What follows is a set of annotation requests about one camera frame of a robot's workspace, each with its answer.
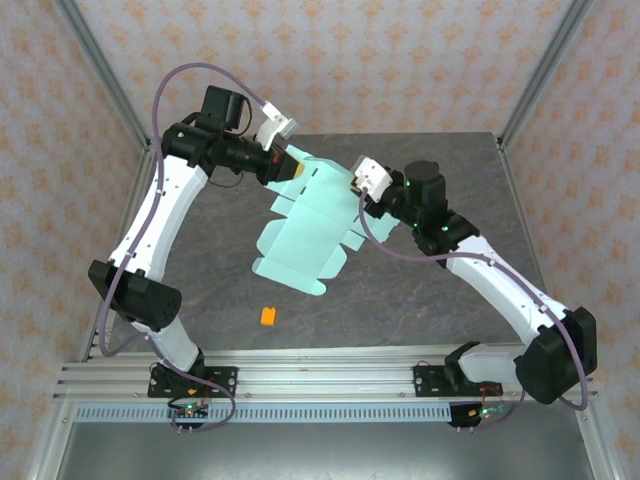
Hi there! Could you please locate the light teal paper box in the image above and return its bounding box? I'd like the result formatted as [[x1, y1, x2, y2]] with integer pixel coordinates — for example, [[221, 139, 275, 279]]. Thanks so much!
[[251, 144, 401, 299]]

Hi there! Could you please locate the grey metal sheet panel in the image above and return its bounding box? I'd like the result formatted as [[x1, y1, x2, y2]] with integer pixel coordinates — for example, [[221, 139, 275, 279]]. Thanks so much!
[[54, 422, 601, 480]]

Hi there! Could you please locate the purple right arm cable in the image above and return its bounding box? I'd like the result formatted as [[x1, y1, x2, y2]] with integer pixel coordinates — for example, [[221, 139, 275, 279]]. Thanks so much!
[[357, 188, 599, 431]]

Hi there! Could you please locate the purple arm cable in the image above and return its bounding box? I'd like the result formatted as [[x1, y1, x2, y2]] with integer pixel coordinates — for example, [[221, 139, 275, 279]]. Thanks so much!
[[357, 188, 599, 431], [98, 62, 274, 435]]

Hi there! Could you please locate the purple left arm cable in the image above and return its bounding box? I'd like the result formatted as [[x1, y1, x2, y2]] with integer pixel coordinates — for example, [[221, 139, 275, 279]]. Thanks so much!
[[98, 62, 274, 435]]

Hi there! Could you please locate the aluminium table side rail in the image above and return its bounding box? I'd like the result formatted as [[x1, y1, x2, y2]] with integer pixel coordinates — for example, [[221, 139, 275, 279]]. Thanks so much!
[[497, 137, 571, 362], [79, 137, 161, 362]]

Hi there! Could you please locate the aluminium frame post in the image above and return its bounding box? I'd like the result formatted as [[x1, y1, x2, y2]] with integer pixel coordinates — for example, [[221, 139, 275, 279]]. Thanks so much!
[[52, 0, 154, 154], [497, 0, 599, 151]]

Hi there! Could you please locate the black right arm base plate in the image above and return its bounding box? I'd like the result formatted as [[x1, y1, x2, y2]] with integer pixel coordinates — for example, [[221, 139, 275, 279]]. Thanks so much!
[[413, 364, 504, 400]]

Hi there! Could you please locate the aluminium mounting rail beam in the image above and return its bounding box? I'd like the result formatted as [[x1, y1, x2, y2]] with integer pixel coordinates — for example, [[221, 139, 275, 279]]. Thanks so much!
[[52, 349, 600, 401]]

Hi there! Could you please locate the black right board mount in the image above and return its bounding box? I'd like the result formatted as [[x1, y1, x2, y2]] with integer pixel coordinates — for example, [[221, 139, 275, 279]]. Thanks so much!
[[447, 402, 484, 430]]

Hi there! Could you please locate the black board mount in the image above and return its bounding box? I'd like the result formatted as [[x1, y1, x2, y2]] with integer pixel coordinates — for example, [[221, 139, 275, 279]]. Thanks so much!
[[447, 402, 484, 430], [168, 398, 211, 432]]

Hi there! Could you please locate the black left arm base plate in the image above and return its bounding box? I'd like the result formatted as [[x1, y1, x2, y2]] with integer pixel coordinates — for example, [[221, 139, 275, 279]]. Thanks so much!
[[147, 365, 239, 400]]

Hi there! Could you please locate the slotted grey cable duct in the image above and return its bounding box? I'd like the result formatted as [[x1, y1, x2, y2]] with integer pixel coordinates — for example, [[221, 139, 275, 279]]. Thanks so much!
[[73, 405, 454, 424]]

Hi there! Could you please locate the black left board mount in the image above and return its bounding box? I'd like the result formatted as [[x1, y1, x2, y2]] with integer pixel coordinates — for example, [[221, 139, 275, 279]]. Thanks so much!
[[168, 398, 211, 432]]

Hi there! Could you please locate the aluminium lower frame rail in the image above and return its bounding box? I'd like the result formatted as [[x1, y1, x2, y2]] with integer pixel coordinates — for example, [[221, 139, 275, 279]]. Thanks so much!
[[27, 402, 76, 480], [573, 399, 616, 480]]

